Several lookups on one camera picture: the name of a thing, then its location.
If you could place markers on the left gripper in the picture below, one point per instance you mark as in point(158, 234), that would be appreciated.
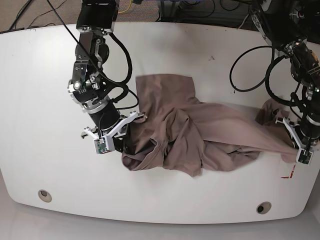
point(296, 137)

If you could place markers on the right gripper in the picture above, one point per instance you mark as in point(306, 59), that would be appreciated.
point(124, 143)

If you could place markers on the mauve t-shirt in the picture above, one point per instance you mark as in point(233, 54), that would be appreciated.
point(184, 134)

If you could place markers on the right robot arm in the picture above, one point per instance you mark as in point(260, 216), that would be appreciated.
point(89, 87)

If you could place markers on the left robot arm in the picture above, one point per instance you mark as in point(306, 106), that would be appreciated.
point(285, 25)

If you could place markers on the red tape rectangle marking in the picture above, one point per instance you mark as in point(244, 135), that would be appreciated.
point(287, 171)

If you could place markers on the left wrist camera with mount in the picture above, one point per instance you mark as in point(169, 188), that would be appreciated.
point(306, 145)

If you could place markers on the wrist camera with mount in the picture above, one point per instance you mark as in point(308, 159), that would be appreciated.
point(102, 138)
point(306, 145)

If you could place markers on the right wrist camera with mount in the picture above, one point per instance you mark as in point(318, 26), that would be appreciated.
point(102, 138)

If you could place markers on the right table cable grommet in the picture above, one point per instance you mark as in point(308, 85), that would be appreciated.
point(263, 207)

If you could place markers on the table cable grommet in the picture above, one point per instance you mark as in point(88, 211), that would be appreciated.
point(263, 207)
point(45, 196)

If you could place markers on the left table cable grommet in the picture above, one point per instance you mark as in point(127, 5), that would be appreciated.
point(45, 196)

